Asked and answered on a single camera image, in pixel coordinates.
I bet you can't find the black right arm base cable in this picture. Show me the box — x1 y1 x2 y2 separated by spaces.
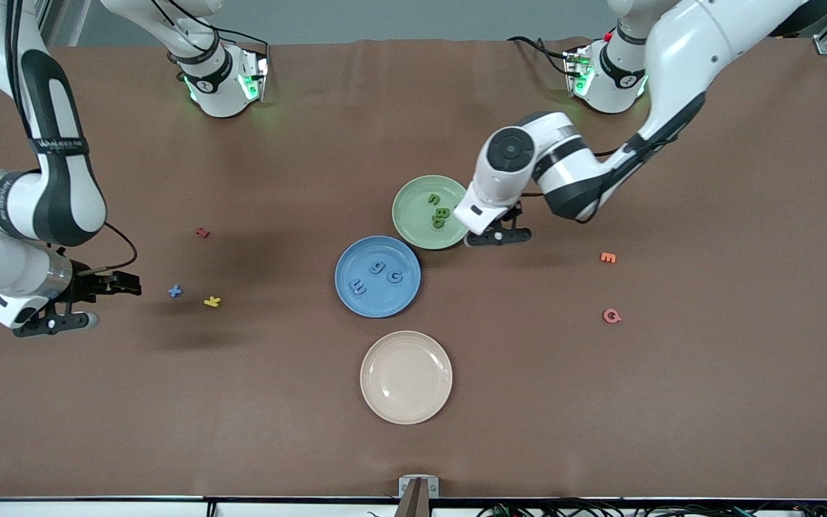
209 26 271 55

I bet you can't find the blue plate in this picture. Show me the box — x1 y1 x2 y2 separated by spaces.
335 236 422 319

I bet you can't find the black cable bundle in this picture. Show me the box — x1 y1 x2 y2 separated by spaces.
475 495 827 517

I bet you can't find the gray camera mount bracket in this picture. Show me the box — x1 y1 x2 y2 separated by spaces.
398 475 440 498

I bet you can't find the beige plate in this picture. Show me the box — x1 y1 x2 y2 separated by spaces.
360 330 454 425

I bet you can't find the white table edge strip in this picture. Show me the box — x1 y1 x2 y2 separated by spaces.
0 500 400 517

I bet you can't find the black arm base cable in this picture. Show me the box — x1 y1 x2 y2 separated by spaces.
507 34 574 76
209 26 271 55

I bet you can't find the black left arm base cable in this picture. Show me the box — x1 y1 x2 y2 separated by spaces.
507 34 574 76

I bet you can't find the brown table cover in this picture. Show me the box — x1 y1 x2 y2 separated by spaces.
0 37 827 501

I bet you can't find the green plate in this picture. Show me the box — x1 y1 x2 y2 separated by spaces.
392 175 472 251

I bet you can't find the brown camera support post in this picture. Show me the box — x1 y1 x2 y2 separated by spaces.
393 477 434 517

